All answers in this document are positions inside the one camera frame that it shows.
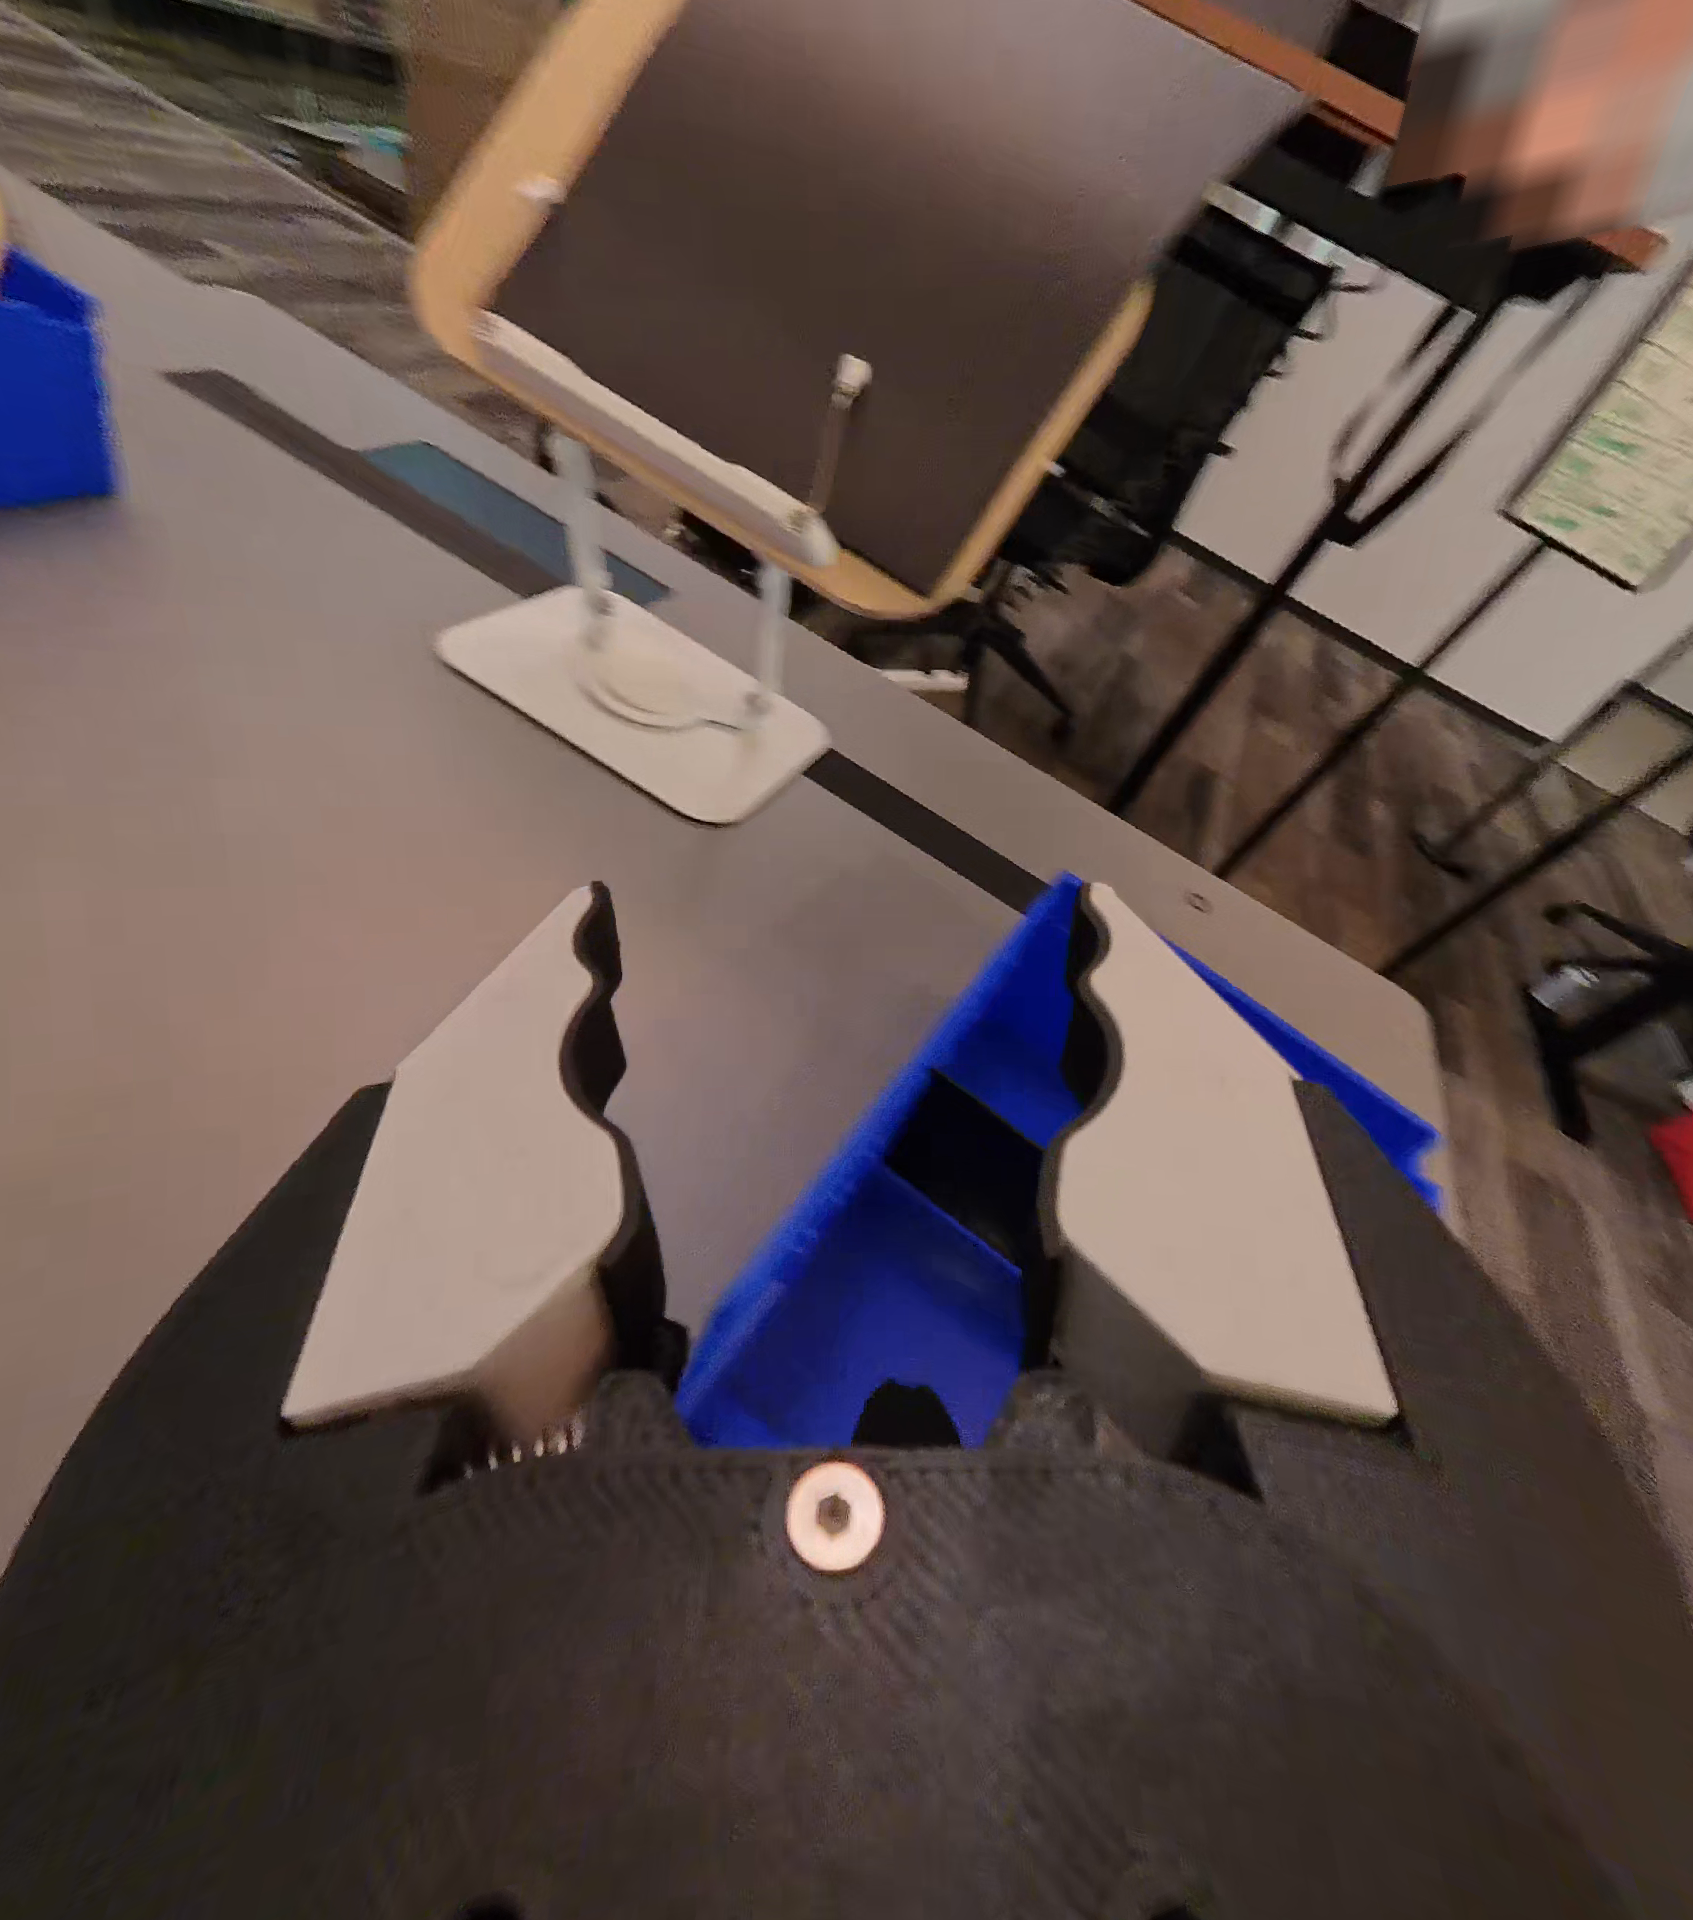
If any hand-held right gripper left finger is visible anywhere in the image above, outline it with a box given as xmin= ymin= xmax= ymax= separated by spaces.
xmin=279 ymin=879 xmax=681 ymax=1459

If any dark board with wooden rim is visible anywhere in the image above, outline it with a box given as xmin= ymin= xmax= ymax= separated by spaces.
xmin=407 ymin=0 xmax=1349 ymax=623

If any black office chair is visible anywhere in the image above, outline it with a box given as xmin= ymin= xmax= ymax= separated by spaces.
xmin=940 ymin=210 xmax=1340 ymax=725

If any black whiteboard easel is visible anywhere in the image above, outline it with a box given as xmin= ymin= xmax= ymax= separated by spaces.
xmin=1114 ymin=270 xmax=1600 ymax=890

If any white board stand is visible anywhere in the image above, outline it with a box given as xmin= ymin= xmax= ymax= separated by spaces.
xmin=428 ymin=179 xmax=872 ymax=826

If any handwritten whiteboard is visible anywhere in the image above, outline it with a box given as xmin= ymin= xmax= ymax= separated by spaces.
xmin=1502 ymin=237 xmax=1693 ymax=590

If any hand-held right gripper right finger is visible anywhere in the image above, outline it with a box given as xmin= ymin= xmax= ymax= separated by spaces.
xmin=1026 ymin=879 xmax=1399 ymax=1462

